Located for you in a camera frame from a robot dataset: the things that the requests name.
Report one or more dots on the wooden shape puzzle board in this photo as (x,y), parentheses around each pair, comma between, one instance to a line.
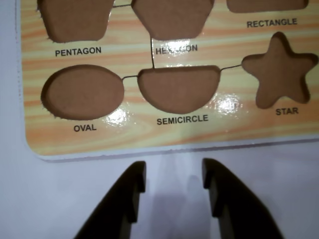
(139,134)

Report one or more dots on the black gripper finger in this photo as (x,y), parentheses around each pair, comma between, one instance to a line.
(117,204)
(239,209)

